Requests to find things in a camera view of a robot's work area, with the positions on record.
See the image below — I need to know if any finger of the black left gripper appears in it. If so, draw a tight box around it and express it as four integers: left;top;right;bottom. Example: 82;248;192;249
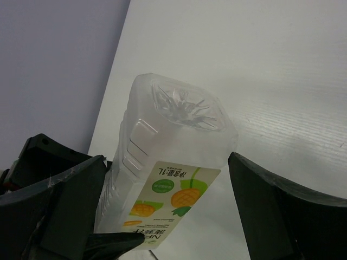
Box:
82;232;145;260

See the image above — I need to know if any large ribbed clear bottle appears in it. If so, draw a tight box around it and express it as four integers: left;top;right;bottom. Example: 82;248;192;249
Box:
94;74;237;249

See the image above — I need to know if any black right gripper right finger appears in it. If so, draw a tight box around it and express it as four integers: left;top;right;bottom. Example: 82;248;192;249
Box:
228;152;346;259

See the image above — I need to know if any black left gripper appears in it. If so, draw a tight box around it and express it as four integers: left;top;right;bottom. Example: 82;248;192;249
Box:
1;134;112;195

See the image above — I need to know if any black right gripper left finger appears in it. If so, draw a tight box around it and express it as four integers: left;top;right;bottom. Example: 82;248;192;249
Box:
1;155;106;259

